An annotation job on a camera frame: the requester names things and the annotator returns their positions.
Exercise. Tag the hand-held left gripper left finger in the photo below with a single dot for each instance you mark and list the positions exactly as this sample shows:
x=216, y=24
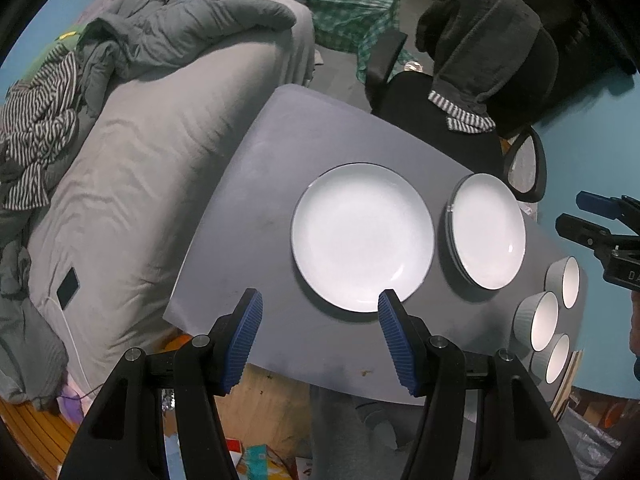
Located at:
x=245, y=340

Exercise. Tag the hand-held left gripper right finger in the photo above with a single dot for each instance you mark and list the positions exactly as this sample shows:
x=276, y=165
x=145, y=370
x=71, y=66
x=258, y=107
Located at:
x=397, y=345

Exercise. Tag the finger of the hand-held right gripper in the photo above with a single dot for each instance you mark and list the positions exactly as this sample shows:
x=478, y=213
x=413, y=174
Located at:
x=580, y=227
x=595, y=202

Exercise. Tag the grey ribbed bowl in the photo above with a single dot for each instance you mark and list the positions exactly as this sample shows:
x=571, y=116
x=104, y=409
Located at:
x=569, y=282
x=537, y=320
x=556, y=360

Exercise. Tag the stack of white plates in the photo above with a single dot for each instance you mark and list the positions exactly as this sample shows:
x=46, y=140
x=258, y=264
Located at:
x=487, y=230

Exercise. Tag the large white plate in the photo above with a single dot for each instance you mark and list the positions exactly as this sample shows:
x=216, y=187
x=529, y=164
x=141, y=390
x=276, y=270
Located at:
x=360, y=235

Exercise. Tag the white plate with dark rim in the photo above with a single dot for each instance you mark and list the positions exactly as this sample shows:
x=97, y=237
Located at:
x=446, y=232
x=449, y=232

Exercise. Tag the cardboard box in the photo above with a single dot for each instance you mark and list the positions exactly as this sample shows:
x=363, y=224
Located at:
x=270, y=400

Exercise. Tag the grey trouser leg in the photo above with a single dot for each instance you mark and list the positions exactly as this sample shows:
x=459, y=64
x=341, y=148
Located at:
x=350, y=430

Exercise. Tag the wooden board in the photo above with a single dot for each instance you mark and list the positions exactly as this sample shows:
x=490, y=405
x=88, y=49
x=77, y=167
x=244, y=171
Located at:
x=567, y=390

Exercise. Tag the grey plastic sheet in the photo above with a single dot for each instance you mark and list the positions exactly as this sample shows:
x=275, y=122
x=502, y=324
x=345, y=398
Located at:
x=590, y=440

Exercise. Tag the black phone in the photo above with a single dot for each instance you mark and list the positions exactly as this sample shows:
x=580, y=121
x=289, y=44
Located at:
x=68, y=288

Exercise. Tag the black office chair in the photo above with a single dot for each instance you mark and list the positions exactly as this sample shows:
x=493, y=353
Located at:
x=425, y=120

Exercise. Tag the dark hanging cloth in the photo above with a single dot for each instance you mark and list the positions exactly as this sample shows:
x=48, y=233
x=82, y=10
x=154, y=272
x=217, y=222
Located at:
x=575, y=10

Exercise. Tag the grey bed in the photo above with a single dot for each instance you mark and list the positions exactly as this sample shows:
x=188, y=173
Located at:
x=150, y=160

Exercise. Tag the grey garment with striped cuff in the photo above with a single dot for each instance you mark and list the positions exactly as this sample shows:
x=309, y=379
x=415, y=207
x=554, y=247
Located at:
x=475, y=35

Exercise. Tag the grey crumpled blanket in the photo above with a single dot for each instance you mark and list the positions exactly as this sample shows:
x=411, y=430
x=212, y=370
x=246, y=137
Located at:
x=25, y=340

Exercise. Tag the black and white striped garment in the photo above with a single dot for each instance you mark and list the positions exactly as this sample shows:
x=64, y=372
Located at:
x=40, y=125

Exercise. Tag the green checked tablecloth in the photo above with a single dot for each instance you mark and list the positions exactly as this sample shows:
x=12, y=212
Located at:
x=340, y=10

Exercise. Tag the grey padded duvet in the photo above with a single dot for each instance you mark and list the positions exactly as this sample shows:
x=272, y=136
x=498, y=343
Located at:
x=200, y=15

